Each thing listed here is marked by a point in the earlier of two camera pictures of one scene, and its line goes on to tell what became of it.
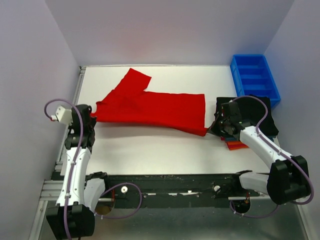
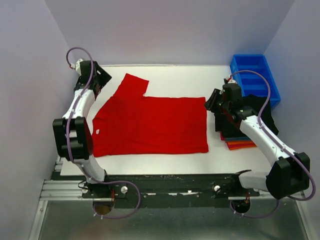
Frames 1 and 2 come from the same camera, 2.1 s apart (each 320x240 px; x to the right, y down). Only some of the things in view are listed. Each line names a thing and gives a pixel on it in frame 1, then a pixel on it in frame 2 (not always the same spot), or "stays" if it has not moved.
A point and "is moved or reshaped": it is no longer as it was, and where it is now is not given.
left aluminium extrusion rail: x=51 y=190 stays
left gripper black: x=93 y=120 → x=103 y=77
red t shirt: x=184 y=112 is moved or reshaped
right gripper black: x=213 y=128 → x=210 y=104
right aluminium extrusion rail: x=264 y=197 stays
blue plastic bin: x=253 y=76 stays
